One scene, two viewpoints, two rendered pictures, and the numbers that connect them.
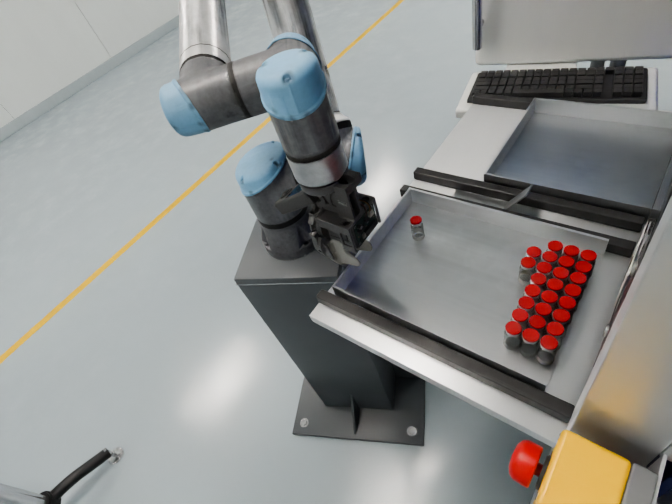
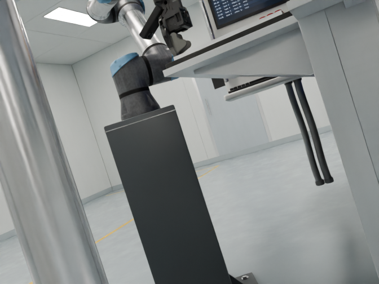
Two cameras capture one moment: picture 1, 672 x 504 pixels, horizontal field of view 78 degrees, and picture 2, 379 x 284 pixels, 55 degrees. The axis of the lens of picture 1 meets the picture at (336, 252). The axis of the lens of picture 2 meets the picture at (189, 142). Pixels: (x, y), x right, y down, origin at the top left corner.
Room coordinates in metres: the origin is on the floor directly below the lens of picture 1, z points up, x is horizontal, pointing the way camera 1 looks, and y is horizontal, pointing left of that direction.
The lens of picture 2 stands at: (-0.55, 0.56, 0.68)
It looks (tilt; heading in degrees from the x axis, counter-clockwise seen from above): 1 degrees down; 333
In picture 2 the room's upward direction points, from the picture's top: 18 degrees counter-clockwise
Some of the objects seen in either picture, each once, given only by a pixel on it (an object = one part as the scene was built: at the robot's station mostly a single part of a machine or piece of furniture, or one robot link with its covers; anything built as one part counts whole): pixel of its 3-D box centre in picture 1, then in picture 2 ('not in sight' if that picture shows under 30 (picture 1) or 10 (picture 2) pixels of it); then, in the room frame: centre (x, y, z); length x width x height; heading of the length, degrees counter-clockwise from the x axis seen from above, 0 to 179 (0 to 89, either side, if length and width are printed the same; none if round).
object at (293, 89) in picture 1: (299, 105); not in sight; (0.47, -0.02, 1.22); 0.09 x 0.08 x 0.11; 172
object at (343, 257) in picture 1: (346, 257); (179, 46); (0.46, -0.01, 0.95); 0.06 x 0.03 x 0.09; 38
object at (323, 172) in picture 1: (319, 158); not in sight; (0.47, -0.03, 1.14); 0.08 x 0.08 x 0.05
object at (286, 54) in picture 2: not in sight; (252, 71); (0.31, -0.14, 0.79); 0.34 x 0.03 x 0.13; 38
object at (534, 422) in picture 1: (529, 219); (265, 52); (0.45, -0.34, 0.87); 0.70 x 0.48 x 0.02; 128
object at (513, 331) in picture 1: (534, 293); not in sight; (0.30, -0.25, 0.90); 0.18 x 0.02 x 0.05; 127
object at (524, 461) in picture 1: (532, 466); not in sight; (0.08, -0.10, 0.99); 0.04 x 0.04 x 0.04; 38
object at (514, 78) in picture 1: (552, 84); (267, 79); (0.87, -0.67, 0.82); 0.40 x 0.14 x 0.02; 49
